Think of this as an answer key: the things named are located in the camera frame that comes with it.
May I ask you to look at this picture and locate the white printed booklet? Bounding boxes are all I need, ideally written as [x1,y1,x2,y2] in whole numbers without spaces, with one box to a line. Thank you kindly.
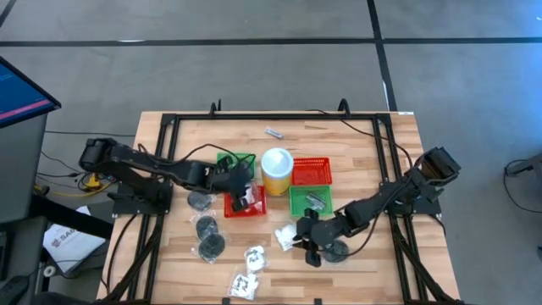
[41,206,107,275]

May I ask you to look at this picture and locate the black desk beam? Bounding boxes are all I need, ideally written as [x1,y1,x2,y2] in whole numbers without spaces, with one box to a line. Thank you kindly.
[28,193,114,241]

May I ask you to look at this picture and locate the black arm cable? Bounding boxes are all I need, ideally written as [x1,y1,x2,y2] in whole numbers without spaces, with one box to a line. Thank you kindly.
[135,142,258,170]
[321,202,384,260]

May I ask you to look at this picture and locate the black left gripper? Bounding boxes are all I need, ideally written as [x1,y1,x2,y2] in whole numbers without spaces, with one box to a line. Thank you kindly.
[210,154,257,213]

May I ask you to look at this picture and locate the green plastic basket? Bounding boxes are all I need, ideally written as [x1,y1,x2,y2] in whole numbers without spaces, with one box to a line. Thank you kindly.
[289,185,335,217]
[215,151,257,183]

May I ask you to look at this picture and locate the clear bag of cotton swabs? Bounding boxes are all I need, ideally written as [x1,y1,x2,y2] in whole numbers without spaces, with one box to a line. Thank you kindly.
[245,181,267,214]

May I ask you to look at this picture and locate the long black power cable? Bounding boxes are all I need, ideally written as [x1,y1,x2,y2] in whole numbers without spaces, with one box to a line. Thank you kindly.
[307,108,418,170]

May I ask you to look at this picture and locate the red plastic basket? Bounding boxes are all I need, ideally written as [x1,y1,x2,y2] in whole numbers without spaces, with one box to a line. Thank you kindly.
[223,184,268,219]
[291,157,334,186]

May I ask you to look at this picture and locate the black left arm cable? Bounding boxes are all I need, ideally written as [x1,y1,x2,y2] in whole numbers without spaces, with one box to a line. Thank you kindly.
[135,142,258,170]

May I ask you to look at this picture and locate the clear bag of white cotton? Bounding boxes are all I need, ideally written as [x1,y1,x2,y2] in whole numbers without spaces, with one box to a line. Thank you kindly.
[274,223,300,252]

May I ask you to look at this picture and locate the blue screen monitor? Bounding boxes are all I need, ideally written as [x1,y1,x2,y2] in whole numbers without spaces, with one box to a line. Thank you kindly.
[0,56,63,129]

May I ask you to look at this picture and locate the dark office chair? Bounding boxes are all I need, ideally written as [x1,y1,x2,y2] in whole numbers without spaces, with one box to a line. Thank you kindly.
[0,214,48,305]

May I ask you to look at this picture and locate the bagged black round pad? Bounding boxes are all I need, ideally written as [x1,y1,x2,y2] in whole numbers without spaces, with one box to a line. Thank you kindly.
[196,232,229,264]
[320,239,351,264]
[186,189,214,213]
[194,214,220,241]

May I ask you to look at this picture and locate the yellow floor cable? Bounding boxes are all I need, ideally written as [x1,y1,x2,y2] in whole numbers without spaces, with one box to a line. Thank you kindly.
[34,172,116,199]

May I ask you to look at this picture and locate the grey cabinet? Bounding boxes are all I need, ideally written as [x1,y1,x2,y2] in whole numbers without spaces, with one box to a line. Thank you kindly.
[0,113,48,224]

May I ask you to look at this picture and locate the yellow disinfecting wipes canister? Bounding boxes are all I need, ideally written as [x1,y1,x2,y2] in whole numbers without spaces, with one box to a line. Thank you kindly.
[259,147,296,197]

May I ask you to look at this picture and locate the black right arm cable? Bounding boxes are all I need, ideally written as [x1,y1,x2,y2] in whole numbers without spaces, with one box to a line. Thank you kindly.
[321,202,384,260]

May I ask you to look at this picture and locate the clear vanity pack bag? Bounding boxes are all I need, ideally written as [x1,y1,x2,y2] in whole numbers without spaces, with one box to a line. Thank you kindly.
[244,244,268,275]
[227,272,261,302]

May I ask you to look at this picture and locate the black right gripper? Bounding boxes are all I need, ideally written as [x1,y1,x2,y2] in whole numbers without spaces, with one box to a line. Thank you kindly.
[296,207,355,269]

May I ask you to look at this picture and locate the black aluminium table frame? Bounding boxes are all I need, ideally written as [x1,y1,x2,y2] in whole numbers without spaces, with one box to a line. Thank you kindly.
[100,97,465,305]

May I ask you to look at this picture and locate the thin black floor cable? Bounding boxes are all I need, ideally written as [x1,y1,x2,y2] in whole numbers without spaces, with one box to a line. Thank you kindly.
[44,130,137,138]

